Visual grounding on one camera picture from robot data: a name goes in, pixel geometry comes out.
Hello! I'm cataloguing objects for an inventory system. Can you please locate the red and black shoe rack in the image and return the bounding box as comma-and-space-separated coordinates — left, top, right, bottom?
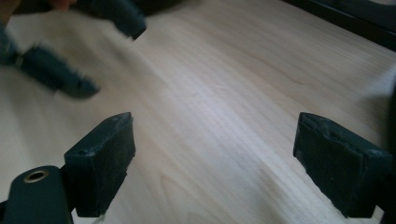
281, 0, 396, 52

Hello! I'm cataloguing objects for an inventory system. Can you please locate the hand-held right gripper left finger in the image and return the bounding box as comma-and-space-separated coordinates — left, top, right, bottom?
64, 111, 136, 218

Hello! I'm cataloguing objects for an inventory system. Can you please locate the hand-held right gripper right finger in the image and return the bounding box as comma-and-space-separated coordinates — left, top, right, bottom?
292, 111, 394, 218

